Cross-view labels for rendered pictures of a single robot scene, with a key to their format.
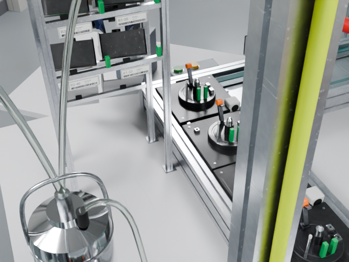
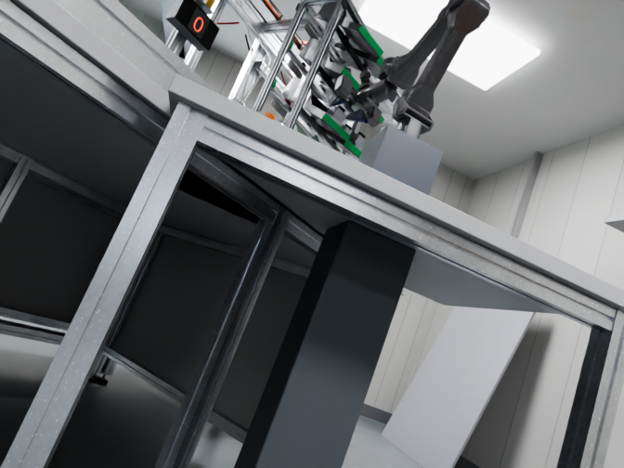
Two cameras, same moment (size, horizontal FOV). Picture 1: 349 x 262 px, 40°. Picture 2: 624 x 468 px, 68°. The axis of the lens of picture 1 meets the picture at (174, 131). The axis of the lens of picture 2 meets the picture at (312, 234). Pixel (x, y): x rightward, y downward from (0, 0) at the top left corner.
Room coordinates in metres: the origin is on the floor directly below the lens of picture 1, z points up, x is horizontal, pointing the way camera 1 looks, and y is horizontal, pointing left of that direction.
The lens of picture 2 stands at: (2.61, -0.46, 0.59)
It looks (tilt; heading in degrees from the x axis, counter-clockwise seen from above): 11 degrees up; 148
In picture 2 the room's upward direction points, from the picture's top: 22 degrees clockwise
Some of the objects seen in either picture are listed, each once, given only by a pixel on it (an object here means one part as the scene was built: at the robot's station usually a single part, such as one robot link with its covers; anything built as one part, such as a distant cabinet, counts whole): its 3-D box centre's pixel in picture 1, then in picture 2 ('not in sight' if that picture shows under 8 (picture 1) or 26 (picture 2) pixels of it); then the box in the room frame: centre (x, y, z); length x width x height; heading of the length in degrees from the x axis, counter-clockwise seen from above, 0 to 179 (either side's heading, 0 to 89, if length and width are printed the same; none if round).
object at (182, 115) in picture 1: (196, 99); not in sight; (1.47, -0.09, 0.96); 0.24 x 0.24 x 0.02; 22
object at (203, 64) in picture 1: (193, 73); not in sight; (1.71, -0.09, 0.93); 0.21 x 0.07 x 0.06; 112
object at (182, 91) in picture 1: (197, 94); not in sight; (1.47, -0.09, 0.98); 0.14 x 0.14 x 0.02
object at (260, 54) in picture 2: not in sight; (230, 114); (0.17, 0.25, 1.56); 0.09 x 0.04 x 1.39; 112
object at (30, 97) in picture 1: (133, 81); (362, 234); (1.78, 0.18, 0.84); 0.90 x 0.70 x 0.03; 70
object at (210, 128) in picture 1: (229, 127); not in sight; (1.24, -0.18, 1.01); 0.24 x 0.24 x 0.13; 22
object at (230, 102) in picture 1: (232, 104); not in sight; (1.42, -0.21, 0.97); 0.05 x 0.05 x 0.04; 22
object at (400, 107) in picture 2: not in sight; (412, 113); (1.82, 0.16, 1.15); 0.09 x 0.07 x 0.06; 78
